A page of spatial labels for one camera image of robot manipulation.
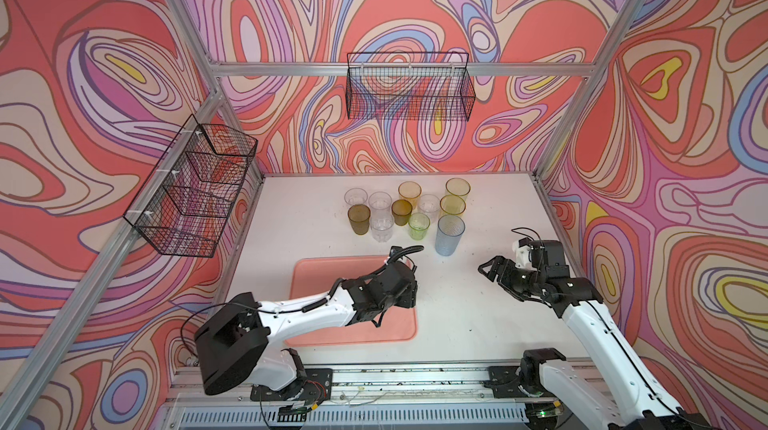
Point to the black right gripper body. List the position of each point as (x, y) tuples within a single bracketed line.
[(528, 279)]

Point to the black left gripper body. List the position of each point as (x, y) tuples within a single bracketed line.
[(406, 301)]

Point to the clear glass tumbler front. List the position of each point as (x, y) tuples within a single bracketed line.
[(382, 226)]

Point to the dark olive dotted glass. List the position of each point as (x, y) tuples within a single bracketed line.
[(359, 218)]

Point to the pink plastic tray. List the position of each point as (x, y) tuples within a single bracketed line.
[(313, 276)]

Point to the clear faceted glass tumbler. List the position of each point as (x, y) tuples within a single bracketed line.
[(355, 196)]

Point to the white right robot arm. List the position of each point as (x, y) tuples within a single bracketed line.
[(637, 400)]

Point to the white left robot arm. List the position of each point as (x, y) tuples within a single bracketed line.
[(241, 342)]

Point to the blue textured tall glass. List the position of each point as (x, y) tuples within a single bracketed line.
[(450, 229)]

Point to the green glass tumbler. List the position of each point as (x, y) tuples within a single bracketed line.
[(418, 226)]

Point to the small dark amber glass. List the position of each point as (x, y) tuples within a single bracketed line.
[(401, 211)]

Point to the yellow tall glass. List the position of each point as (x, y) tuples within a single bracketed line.
[(452, 205)]

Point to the clear glass small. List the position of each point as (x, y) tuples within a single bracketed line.
[(429, 205)]

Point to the yellow-green tall glass back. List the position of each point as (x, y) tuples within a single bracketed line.
[(458, 187)]

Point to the amber glass tumbler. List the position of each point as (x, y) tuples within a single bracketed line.
[(411, 192)]

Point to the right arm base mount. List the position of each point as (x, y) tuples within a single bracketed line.
[(504, 382)]

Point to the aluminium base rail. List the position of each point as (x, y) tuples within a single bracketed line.
[(373, 396)]

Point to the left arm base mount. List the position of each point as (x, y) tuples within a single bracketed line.
[(313, 387)]

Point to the black wire basket back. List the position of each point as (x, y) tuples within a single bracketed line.
[(409, 86)]

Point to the black wire basket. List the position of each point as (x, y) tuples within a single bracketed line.
[(200, 176), (409, 86)]

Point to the black wire basket left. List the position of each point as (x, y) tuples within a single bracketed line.
[(200, 176)]

